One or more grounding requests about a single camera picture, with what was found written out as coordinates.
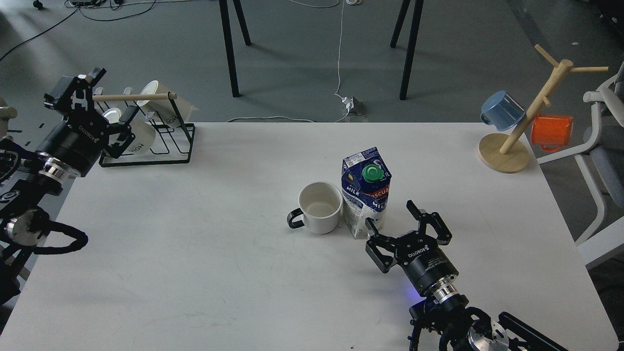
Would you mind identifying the white mug on rack rear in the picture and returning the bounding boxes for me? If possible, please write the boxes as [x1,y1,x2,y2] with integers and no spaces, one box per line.
[136,80,194,128]

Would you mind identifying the wooden mug tree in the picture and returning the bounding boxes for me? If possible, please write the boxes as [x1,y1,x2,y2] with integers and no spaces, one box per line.
[478,44,609,174]

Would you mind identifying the black wire mug rack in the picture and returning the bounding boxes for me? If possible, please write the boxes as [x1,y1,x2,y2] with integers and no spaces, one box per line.
[93,89,196,167]

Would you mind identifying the black table legs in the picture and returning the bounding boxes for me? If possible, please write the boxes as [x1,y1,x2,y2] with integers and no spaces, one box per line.
[390,0,424,101]
[218,0,252,98]

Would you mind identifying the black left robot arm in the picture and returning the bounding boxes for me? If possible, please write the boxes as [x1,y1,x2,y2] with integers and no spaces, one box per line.
[0,67,136,304]

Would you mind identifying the black table legs left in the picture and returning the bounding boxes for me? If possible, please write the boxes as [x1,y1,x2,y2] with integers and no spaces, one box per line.
[218,0,252,98]

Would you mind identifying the blue white milk carton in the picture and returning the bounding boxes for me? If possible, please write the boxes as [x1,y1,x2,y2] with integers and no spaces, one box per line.
[341,147,391,239]

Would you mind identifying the grey power adapter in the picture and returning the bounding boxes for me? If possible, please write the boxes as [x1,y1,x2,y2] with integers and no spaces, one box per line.
[342,97,366,116]

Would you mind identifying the blue mug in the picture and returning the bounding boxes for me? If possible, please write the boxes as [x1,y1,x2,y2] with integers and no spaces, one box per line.
[481,90,526,132]

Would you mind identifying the white office chair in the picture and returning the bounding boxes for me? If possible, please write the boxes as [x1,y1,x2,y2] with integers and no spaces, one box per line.
[537,67,624,270]

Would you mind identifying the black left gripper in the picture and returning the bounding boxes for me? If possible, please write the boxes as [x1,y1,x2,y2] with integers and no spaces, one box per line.
[37,67,139,177]

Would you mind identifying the orange mug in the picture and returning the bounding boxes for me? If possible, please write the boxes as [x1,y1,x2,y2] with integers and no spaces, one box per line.
[530,114,574,153]

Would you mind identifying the white mug on rack front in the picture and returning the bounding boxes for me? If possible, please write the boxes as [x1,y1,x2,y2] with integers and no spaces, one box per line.
[103,108,156,154]

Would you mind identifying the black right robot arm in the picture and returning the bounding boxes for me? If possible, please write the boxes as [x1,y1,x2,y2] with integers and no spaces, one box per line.
[365,200,564,351]

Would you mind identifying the black table legs right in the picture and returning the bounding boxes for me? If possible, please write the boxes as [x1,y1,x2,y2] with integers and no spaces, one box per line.
[390,0,424,101]

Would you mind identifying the white floor cable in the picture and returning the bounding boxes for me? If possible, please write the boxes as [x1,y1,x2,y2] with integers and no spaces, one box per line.
[227,0,362,123]

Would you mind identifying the white mug on rack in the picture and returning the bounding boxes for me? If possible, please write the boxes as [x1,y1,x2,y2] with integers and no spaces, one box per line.
[136,80,194,128]
[103,108,156,154]

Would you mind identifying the black floor cables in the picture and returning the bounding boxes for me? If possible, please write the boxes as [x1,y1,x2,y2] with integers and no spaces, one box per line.
[0,0,157,64]

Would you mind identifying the white mug black handle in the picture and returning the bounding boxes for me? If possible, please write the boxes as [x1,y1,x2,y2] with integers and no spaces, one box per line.
[287,181,343,234]

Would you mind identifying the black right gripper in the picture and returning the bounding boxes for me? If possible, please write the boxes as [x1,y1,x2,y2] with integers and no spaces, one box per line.
[365,200,459,297]

